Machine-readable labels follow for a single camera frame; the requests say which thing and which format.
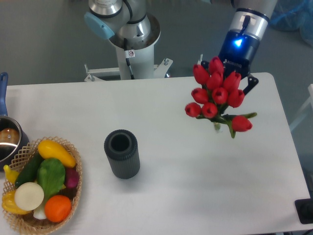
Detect woven wicker basket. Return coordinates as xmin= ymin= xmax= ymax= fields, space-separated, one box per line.
xmin=0 ymin=137 xmax=83 ymax=235

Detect orange fruit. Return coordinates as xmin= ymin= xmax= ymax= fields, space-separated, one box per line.
xmin=45 ymin=195 xmax=71 ymax=222

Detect yellow squash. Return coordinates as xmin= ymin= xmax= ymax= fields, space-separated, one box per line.
xmin=38 ymin=140 xmax=76 ymax=168

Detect blue plastic bag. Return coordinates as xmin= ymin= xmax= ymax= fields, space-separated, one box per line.
xmin=270 ymin=0 xmax=313 ymax=47

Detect dark green cucumber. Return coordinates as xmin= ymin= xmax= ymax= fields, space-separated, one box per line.
xmin=15 ymin=152 xmax=44 ymax=188

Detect blue handled saucepan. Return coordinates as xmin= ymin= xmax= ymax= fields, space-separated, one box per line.
xmin=0 ymin=72 xmax=29 ymax=172

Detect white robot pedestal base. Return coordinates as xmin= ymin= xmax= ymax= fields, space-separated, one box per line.
xmin=85 ymin=13 xmax=173 ymax=81

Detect white round onion slice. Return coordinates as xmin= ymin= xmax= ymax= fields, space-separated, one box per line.
xmin=14 ymin=182 xmax=44 ymax=211

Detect yellow bell pepper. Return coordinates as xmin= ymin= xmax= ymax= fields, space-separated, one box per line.
xmin=2 ymin=190 xmax=31 ymax=215

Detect purple red onion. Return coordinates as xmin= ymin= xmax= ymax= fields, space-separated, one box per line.
xmin=64 ymin=168 xmax=80 ymax=188

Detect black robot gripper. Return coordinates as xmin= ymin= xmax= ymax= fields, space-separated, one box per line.
xmin=200 ymin=31 xmax=260 ymax=95

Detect dark grey ribbed vase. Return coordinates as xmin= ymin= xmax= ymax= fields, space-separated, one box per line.
xmin=104 ymin=129 xmax=140 ymax=179

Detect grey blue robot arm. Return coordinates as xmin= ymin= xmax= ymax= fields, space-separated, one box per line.
xmin=84 ymin=0 xmax=277 ymax=94

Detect green lettuce leaf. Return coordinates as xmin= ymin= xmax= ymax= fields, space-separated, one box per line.
xmin=37 ymin=158 xmax=66 ymax=203

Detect black device at table edge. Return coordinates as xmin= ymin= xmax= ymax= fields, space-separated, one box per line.
xmin=294 ymin=198 xmax=313 ymax=224

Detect red tulip bouquet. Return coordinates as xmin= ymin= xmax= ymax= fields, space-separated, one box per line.
xmin=185 ymin=56 xmax=257 ymax=138

